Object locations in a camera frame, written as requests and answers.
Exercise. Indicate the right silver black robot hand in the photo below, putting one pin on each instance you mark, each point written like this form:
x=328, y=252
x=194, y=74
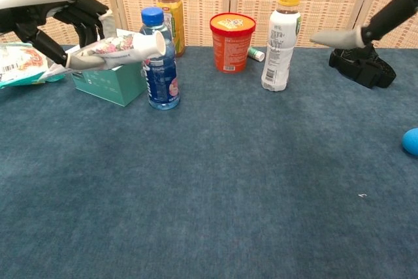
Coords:
x=392, y=14

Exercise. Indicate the white bottle with yellow cap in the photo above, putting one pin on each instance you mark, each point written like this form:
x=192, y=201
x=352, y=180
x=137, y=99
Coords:
x=277, y=50

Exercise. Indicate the floral white toothpaste tube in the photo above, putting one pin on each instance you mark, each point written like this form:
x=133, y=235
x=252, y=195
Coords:
x=130, y=48

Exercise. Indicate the small white green tube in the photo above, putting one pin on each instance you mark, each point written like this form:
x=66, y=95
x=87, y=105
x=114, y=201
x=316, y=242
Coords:
x=256, y=54

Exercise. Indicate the blue drink bottle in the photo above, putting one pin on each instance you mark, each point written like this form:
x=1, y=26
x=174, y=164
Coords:
x=163, y=79

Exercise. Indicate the yellow tea bottle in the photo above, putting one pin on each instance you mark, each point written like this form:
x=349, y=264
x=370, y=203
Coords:
x=174, y=14

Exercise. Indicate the orange paper cup with lid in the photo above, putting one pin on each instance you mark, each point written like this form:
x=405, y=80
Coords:
x=232, y=47

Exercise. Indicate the blue ball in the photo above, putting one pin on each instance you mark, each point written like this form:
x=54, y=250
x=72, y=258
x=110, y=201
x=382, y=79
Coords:
x=411, y=141

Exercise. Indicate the teal snack bag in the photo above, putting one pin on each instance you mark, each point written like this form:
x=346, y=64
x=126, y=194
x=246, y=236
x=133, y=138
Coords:
x=23, y=66

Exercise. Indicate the teal speaker box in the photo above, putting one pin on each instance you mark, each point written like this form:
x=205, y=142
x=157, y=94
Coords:
x=111, y=84

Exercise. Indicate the blue table cloth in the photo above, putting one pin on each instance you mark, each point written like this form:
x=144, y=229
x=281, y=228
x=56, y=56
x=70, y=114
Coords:
x=209, y=177

